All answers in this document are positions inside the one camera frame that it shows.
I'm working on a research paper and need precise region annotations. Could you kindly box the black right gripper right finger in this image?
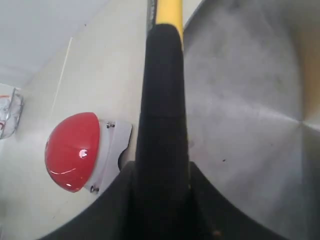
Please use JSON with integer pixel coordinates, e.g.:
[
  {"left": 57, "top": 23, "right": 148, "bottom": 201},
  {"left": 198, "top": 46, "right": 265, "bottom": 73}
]
[{"left": 188, "top": 161, "right": 283, "bottom": 240}]

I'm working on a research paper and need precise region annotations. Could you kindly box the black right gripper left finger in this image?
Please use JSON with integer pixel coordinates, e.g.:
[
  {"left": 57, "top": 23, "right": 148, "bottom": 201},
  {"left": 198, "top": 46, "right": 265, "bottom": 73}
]
[{"left": 42, "top": 161, "right": 135, "bottom": 240}]

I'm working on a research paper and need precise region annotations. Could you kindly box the yellow black claw hammer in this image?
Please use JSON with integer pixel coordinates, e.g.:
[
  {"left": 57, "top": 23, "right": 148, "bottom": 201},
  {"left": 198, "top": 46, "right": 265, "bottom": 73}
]
[{"left": 133, "top": 0, "right": 189, "bottom": 240}]

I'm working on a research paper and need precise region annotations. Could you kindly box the red dome button white base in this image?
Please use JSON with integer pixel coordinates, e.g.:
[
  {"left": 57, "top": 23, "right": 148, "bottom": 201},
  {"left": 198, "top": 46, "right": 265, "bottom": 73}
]
[{"left": 44, "top": 112, "right": 132, "bottom": 195}]

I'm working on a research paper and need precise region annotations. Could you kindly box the round stainless steel plate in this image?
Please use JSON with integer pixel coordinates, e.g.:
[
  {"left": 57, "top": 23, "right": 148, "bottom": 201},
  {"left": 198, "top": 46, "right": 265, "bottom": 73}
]
[{"left": 184, "top": 0, "right": 320, "bottom": 240}]

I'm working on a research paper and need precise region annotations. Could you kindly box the clear plastic wire basket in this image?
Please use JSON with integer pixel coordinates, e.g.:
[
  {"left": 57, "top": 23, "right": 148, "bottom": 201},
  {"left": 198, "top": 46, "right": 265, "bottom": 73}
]
[{"left": 0, "top": 88, "right": 24, "bottom": 140}]

